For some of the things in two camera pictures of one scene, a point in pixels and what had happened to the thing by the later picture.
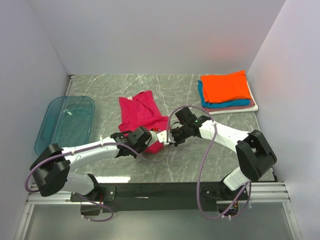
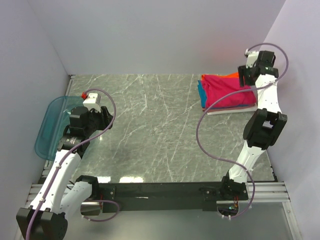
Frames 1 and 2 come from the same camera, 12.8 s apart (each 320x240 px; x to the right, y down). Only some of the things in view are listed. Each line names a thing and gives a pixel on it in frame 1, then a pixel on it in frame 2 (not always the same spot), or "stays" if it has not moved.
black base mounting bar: [159, 197] stays
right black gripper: [177, 141] to [242, 70]
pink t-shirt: [141, 110] to [215, 86]
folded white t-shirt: [255, 109] stays
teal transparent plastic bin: [67, 121] stays
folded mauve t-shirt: [252, 104] stays
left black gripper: [145, 144] to [105, 117]
